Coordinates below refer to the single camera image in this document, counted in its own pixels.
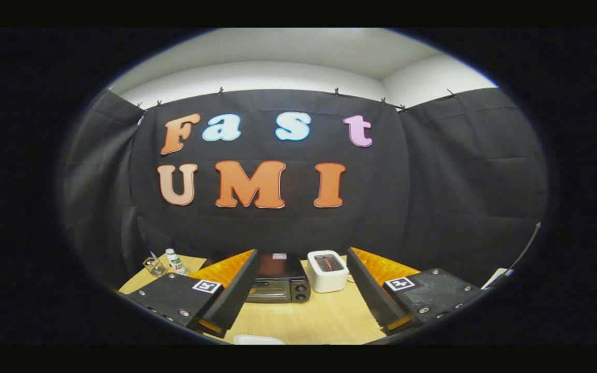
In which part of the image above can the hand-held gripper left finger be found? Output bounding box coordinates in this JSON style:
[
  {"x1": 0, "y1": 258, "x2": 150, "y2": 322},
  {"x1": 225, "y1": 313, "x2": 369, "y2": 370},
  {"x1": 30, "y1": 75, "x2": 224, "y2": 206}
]
[{"x1": 124, "y1": 249, "x2": 261, "y2": 338}]

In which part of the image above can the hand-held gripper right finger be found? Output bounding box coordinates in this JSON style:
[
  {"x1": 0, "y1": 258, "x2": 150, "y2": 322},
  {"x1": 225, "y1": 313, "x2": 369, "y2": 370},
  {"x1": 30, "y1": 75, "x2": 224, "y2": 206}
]
[{"x1": 346, "y1": 247, "x2": 488, "y2": 337}]

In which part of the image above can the black toaster oven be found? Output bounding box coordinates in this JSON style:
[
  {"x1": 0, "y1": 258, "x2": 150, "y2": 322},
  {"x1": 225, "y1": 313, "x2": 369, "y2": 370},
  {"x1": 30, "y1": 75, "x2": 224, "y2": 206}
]
[{"x1": 244, "y1": 252, "x2": 311, "y2": 304}]

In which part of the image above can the white pop-up toaster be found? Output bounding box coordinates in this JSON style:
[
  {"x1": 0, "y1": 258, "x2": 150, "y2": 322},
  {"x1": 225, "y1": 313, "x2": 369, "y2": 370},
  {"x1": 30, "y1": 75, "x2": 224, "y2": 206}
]
[{"x1": 307, "y1": 250, "x2": 350, "y2": 293}]

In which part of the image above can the white plate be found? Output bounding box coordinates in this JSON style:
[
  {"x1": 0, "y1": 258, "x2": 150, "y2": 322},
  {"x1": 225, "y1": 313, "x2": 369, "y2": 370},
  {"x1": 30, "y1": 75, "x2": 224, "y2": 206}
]
[{"x1": 234, "y1": 335, "x2": 287, "y2": 346}]

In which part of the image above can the white bottle green label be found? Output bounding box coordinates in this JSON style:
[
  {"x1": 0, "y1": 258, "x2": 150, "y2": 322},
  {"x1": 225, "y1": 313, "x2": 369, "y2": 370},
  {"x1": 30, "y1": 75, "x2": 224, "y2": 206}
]
[{"x1": 166, "y1": 248, "x2": 187, "y2": 275}]

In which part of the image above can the thin grey stand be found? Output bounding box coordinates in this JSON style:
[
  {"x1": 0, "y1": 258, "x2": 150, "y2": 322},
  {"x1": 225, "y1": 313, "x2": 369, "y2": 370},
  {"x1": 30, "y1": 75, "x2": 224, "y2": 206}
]
[{"x1": 480, "y1": 222, "x2": 542, "y2": 290}]

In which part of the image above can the row of small cloth clips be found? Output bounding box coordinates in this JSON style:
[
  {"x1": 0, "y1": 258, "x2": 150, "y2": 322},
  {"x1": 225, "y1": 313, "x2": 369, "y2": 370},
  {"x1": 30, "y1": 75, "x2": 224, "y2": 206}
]
[{"x1": 107, "y1": 87, "x2": 457, "y2": 112}]

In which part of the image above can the metal wire basket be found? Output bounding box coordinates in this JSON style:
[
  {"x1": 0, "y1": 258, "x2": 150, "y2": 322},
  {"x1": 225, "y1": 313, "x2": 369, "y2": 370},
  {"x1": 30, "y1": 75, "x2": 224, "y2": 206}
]
[{"x1": 143, "y1": 252, "x2": 167, "y2": 277}]

